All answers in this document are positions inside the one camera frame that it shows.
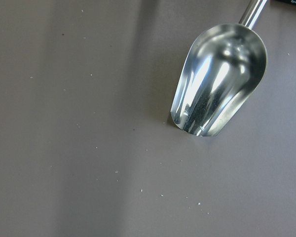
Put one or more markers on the silver metal scoop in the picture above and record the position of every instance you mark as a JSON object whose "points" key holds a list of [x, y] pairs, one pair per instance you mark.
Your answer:
{"points": [[223, 67]]}

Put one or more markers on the black triangular stand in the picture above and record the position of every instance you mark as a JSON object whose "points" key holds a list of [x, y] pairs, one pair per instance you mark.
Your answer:
{"points": [[292, 1]]}

